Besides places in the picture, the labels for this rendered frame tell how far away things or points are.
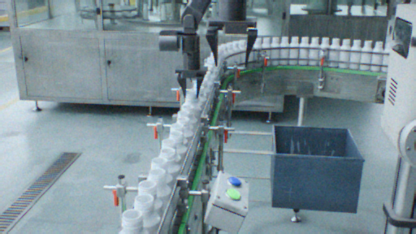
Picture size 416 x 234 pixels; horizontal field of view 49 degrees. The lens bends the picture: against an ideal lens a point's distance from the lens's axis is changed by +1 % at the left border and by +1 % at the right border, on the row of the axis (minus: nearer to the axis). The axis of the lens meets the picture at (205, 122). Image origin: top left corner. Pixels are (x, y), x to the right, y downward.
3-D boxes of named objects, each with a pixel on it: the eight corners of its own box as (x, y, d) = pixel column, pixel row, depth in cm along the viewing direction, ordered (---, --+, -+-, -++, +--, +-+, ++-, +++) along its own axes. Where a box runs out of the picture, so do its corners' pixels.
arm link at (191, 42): (198, 33, 140) (201, 31, 145) (176, 33, 140) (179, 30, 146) (198, 56, 142) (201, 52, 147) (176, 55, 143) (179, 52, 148)
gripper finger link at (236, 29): (256, 71, 95) (257, 24, 92) (221, 69, 96) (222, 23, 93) (256, 63, 101) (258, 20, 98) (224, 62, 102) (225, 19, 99)
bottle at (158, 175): (140, 240, 104) (138, 175, 99) (153, 227, 110) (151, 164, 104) (164, 246, 102) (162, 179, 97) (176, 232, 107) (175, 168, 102)
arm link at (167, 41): (194, 15, 136) (198, 11, 144) (156, 14, 137) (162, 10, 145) (194, 54, 140) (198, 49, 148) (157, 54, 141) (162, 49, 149)
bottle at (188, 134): (169, 171, 139) (168, 119, 133) (182, 163, 143) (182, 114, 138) (184, 175, 135) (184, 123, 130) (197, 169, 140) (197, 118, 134)
